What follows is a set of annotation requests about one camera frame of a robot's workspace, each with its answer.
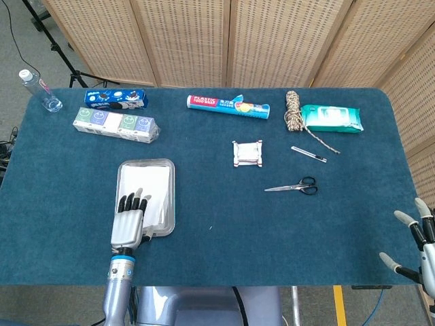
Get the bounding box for plastic food wrap box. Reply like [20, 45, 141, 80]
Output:
[186, 94, 271, 120]

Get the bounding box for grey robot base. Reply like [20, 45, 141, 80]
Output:
[134, 286, 285, 326]

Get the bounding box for white paper sheet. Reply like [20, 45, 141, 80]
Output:
[118, 164, 171, 229]

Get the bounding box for black floor cable bundle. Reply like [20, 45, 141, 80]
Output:
[0, 125, 20, 174]

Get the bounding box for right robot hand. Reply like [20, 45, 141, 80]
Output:
[379, 197, 435, 298]

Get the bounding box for stainless steel tray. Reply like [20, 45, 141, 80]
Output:
[113, 158, 176, 238]

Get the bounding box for blue table cloth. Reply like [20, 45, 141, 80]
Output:
[0, 87, 419, 288]

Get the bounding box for clear plastic water bottle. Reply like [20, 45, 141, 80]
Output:
[18, 69, 64, 113]

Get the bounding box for silver table leg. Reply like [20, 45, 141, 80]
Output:
[291, 286, 302, 326]

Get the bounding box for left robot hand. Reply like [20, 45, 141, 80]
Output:
[110, 187, 153, 251]

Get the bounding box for braided rope bundle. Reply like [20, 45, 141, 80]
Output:
[283, 90, 341, 156]

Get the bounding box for black tripod stand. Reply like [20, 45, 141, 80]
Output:
[22, 0, 120, 88]

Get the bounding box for blue cookie box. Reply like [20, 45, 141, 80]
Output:
[84, 88, 149, 111]

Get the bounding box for green wet wipes pack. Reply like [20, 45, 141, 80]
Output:
[300, 104, 364, 134]

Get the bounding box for pastel tissue multipack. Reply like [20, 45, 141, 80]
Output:
[72, 107, 160, 144]

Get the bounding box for black handled scissors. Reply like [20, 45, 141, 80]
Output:
[264, 176, 319, 196]

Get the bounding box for white red small packet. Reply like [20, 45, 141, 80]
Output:
[231, 139, 264, 169]

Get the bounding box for cable bundle beside robot base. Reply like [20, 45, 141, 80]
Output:
[128, 286, 140, 326]

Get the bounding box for silver pen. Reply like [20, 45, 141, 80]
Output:
[290, 145, 329, 164]

